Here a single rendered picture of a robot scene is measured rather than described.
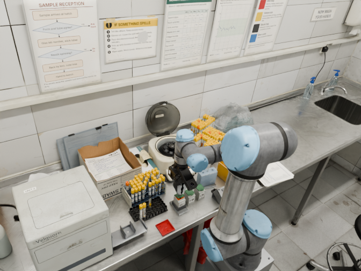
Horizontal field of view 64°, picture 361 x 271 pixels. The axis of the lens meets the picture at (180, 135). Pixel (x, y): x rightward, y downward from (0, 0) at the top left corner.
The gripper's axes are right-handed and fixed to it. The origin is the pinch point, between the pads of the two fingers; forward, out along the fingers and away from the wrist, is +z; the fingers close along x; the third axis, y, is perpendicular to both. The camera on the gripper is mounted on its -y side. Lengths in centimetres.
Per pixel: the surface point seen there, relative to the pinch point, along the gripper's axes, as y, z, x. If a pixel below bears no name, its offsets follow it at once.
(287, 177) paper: -14, 9, -67
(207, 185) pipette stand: 4.5, 8.7, -21.4
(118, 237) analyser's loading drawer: -2.6, 6.2, 33.9
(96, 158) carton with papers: 48, 4, 24
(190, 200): -0.9, 7.2, -6.0
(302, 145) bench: 2, 10, -104
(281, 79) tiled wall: 56, -10, -138
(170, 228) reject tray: -8.0, 10.0, 10.6
